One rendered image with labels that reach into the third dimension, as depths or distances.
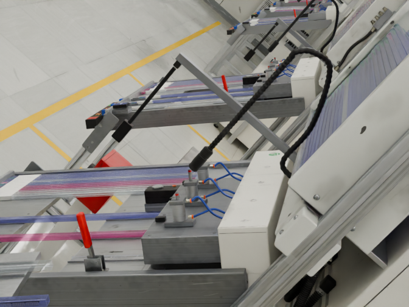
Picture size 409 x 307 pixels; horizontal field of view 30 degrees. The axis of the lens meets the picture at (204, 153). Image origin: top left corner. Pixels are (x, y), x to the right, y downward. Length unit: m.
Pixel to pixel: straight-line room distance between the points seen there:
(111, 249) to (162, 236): 0.18
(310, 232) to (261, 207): 0.18
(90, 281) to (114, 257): 0.11
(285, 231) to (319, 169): 0.10
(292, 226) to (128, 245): 0.40
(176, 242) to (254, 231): 0.14
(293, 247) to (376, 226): 0.13
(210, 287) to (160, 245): 0.11
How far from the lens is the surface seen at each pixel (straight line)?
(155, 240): 1.26
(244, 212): 1.27
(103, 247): 1.43
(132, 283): 1.26
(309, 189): 1.14
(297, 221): 1.13
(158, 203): 1.59
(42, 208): 1.74
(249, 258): 1.22
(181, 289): 1.24
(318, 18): 5.87
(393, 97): 1.10
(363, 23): 2.54
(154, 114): 2.69
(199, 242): 1.25
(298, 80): 2.61
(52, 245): 2.49
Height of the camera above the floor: 1.70
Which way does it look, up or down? 18 degrees down
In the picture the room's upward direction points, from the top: 42 degrees clockwise
